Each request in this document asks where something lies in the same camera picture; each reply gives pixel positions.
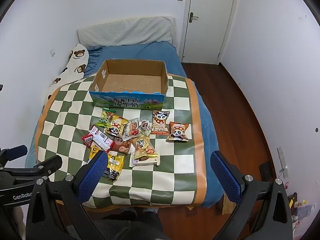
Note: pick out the blue bed sheet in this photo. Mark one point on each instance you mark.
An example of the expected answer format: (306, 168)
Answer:
(150, 52)

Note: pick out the person's left forearm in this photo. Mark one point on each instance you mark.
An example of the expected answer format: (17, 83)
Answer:
(18, 217)

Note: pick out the small clear snack packet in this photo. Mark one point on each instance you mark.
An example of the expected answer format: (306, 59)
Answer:
(144, 127)

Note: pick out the grey textured pillow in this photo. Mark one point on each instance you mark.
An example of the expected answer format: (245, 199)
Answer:
(125, 30)

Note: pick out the orange brown panda snack packet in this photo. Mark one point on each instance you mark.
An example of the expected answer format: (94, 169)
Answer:
(178, 131)

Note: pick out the white power strip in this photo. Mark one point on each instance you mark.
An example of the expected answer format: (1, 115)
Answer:
(283, 160)

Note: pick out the cardboard box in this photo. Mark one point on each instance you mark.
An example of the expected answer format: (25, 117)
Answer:
(132, 80)

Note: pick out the white wall outlet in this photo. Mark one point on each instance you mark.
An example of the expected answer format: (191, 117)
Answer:
(52, 52)

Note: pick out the large cracker snack packet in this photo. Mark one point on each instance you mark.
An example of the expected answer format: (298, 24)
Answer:
(144, 151)

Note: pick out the white bear print pillow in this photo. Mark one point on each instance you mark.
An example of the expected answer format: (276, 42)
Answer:
(75, 65)

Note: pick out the pink white snack packet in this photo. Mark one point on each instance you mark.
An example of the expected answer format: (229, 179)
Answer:
(100, 137)

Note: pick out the small red snack packet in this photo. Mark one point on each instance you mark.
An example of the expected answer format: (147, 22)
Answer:
(87, 139)

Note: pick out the yellow black snack packet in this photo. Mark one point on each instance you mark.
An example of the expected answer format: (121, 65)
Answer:
(115, 166)

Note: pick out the white orange panda snack packet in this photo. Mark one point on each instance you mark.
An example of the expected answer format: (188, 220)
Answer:
(160, 123)

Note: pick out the green checkered blanket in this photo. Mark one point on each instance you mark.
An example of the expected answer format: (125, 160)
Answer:
(175, 155)

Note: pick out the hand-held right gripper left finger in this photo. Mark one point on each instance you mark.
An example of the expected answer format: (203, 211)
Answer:
(93, 172)

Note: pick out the colourful clutter pile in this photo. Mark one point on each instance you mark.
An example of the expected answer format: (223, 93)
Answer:
(301, 205)

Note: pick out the silver cartoon snack packet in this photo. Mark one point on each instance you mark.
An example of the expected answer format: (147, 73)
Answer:
(131, 130)

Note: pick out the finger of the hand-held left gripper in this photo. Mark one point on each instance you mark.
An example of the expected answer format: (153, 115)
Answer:
(48, 163)
(16, 152)

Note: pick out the green pea snack packet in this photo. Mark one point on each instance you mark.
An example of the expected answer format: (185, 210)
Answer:
(105, 117)

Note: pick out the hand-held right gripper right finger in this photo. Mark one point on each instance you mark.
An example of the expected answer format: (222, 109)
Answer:
(225, 175)

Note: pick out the yellow panda snack packet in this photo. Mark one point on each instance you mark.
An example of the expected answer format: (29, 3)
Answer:
(115, 127)

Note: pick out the white door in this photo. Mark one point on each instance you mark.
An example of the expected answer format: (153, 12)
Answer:
(211, 22)

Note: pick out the brown red snack packet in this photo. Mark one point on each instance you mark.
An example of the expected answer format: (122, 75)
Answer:
(122, 145)

